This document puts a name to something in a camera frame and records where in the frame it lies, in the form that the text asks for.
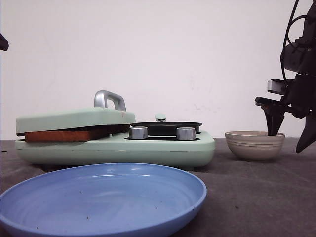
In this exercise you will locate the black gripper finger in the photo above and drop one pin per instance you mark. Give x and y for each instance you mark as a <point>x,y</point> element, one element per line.
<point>274,118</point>
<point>4,45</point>
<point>308,135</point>

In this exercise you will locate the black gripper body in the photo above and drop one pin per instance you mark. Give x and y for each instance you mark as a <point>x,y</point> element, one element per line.
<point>300,98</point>

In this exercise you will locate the beige ribbed bowl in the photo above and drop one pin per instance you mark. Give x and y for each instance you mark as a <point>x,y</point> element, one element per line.
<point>254,145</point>

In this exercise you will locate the toast slice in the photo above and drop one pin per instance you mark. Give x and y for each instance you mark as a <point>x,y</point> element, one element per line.
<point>111,129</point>
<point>64,136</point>

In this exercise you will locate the breakfast maker hinged lid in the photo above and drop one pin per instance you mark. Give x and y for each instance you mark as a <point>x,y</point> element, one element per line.
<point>109,109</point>

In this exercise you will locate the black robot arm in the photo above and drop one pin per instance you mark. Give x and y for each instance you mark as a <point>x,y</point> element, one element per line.
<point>299,56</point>

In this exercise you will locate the mint green breakfast maker base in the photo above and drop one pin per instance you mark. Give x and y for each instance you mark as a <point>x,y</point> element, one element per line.
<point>117,148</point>

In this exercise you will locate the right silver control knob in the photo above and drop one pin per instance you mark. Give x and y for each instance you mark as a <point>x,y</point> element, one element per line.
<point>185,133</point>

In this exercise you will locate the silver control knob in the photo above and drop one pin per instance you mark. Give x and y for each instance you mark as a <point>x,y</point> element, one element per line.
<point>185,133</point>
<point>138,132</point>

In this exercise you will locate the black frying pan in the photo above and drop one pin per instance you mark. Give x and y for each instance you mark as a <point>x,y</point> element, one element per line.
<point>160,127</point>

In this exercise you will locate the left silver control knob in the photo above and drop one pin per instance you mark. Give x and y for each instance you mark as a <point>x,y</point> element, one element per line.
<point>138,132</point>

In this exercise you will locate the blue round plate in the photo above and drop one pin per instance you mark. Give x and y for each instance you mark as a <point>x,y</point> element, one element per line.
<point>105,200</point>

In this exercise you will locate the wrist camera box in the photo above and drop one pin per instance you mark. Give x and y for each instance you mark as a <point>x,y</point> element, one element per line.
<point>277,86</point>

